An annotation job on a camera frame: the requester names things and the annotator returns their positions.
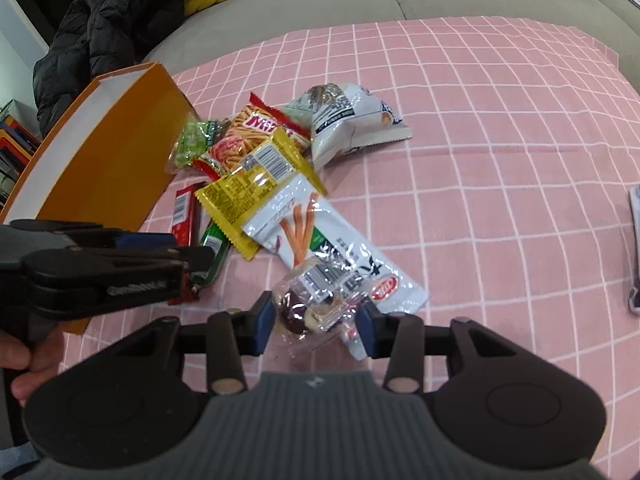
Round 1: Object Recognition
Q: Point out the clear packet with dark snack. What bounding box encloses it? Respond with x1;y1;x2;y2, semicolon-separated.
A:
272;259;377;337

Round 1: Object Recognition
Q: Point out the white grey snack packet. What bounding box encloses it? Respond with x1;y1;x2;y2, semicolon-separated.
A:
284;82;414;169

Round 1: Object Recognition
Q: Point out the small red snack packet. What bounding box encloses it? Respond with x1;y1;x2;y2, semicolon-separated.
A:
167;182;205;306

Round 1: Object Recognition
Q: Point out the white stick snack packet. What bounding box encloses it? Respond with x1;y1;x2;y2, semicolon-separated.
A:
242;175;431;361

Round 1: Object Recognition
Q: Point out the orange cardboard box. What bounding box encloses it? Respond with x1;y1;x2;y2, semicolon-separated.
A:
0;61;201;336

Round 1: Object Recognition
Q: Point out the dark green snack packet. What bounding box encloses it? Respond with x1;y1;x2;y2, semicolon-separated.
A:
187;220;232;286

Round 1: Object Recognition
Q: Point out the book shelf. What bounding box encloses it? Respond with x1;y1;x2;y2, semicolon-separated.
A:
0;99;42;211

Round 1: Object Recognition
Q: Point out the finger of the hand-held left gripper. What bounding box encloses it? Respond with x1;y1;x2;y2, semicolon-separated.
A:
115;247;216;277
10;220;176;251

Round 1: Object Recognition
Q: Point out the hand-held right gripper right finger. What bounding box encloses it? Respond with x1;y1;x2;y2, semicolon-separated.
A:
356;300;521;395

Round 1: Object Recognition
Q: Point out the person's left hand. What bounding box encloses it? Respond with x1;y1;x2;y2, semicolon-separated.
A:
0;320;67;407

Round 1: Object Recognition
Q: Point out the black puffer jacket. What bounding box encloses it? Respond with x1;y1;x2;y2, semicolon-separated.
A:
32;0;223;138

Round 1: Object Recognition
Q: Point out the light green snack packet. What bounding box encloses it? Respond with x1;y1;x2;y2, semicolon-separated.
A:
167;119;226;173

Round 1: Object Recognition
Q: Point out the yellow snack packet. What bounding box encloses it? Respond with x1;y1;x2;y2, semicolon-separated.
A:
195;127;328;261

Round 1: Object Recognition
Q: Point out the red stick snack packet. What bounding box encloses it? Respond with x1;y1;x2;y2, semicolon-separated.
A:
192;92;313;181

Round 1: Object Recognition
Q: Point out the pink checked blanket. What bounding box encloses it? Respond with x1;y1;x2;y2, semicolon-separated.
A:
59;15;640;480

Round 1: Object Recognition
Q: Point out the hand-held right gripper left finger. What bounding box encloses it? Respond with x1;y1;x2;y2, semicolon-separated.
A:
117;291;277;396

